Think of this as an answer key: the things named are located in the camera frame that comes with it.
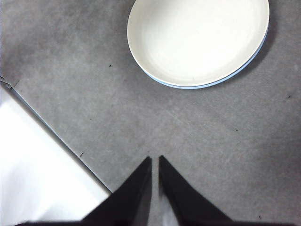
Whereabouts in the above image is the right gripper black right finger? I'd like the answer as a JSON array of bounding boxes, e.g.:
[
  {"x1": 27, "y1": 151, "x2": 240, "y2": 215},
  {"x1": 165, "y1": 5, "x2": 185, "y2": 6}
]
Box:
[{"x1": 158, "y1": 154, "x2": 234, "y2": 222}]

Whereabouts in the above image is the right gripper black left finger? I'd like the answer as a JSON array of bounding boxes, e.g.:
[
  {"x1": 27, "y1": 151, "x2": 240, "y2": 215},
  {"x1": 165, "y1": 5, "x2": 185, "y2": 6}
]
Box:
[{"x1": 79, "y1": 156, "x2": 153, "y2": 222}]

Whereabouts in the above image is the blue round plate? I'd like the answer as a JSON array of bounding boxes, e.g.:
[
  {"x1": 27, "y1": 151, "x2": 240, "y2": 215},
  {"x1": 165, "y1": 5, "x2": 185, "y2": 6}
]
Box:
[{"x1": 147, "y1": 23, "x2": 269, "y2": 90}]

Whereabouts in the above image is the white round plate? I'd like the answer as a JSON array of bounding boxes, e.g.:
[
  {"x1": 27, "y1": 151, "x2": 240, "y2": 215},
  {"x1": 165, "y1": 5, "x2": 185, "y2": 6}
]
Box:
[{"x1": 127, "y1": 0, "x2": 270, "y2": 87}]

